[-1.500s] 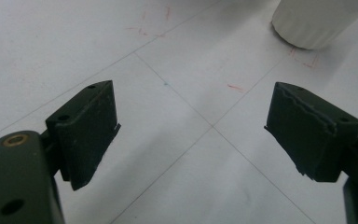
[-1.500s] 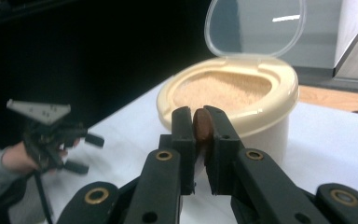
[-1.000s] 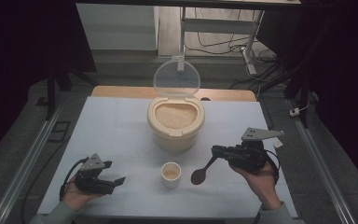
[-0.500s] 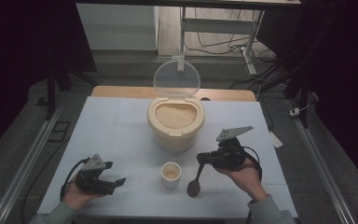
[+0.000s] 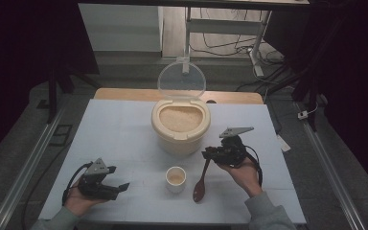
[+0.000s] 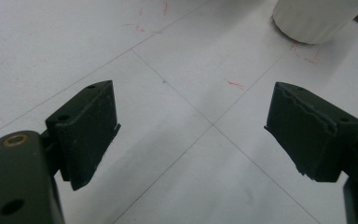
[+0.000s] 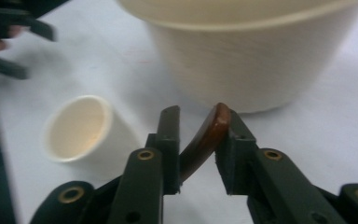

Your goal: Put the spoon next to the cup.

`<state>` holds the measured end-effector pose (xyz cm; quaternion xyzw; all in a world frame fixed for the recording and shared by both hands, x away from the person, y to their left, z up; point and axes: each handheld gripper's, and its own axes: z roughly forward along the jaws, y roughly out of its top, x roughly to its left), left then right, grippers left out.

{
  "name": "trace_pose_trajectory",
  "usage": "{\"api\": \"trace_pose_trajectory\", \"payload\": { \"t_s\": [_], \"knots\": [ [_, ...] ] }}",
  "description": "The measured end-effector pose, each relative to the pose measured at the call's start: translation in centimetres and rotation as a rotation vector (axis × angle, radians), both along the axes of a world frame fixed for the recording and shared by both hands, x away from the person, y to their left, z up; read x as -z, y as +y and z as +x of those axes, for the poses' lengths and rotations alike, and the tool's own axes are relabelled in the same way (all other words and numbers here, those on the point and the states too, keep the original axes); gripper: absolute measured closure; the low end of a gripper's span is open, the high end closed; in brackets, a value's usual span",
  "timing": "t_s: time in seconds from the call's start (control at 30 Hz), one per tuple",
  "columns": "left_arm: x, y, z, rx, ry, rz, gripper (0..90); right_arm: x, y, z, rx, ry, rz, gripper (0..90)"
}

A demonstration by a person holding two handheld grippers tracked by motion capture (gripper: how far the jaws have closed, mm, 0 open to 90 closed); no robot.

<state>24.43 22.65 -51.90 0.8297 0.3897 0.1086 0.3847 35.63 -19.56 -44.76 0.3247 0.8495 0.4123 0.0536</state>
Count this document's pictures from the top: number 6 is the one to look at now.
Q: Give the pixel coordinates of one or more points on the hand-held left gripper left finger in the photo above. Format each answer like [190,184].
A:
[85,137]

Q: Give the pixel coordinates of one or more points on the white cup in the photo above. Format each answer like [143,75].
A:
[313,18]

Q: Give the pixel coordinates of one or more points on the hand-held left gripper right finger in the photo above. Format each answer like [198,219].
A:
[310,137]

